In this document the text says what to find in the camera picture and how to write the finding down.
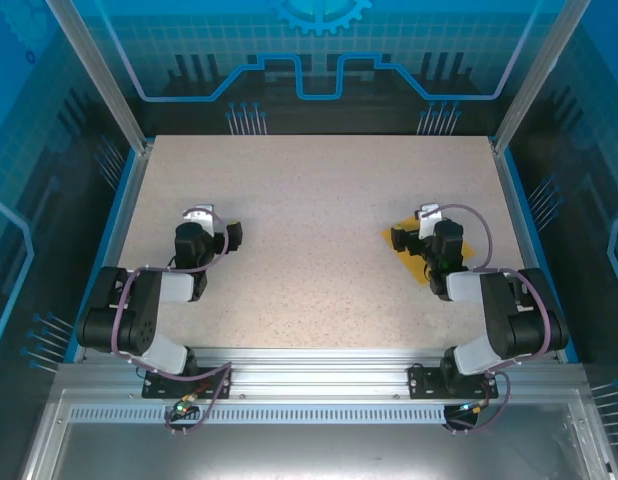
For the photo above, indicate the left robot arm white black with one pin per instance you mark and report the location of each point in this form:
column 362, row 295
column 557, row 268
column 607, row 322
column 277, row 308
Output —
column 139, row 310

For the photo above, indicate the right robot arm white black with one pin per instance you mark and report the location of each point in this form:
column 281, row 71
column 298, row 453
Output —
column 509, row 310

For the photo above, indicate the shiny metal sheet panel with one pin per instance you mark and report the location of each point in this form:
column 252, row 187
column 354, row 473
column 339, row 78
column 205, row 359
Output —
column 314, row 450

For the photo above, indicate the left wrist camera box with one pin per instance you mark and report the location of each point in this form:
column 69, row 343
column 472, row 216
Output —
column 199, row 212

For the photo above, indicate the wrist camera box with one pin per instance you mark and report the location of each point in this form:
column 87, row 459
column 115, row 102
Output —
column 430, row 211
column 199, row 212

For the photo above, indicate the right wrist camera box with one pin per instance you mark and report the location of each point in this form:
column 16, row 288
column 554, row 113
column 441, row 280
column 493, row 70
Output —
column 430, row 211

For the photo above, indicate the aluminium side rail blue edge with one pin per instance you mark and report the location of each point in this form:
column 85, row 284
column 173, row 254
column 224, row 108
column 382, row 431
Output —
column 524, row 225
column 124, row 225

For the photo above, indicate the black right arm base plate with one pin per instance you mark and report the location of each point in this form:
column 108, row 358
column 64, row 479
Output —
column 421, row 382

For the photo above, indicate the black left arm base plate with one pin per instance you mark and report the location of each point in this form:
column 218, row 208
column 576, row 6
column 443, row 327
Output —
column 219, row 385

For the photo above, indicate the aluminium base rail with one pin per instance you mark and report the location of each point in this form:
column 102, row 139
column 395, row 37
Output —
column 314, row 375

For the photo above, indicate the aluminium frame post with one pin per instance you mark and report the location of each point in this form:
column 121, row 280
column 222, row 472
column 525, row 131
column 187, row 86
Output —
column 104, row 85
column 534, row 75

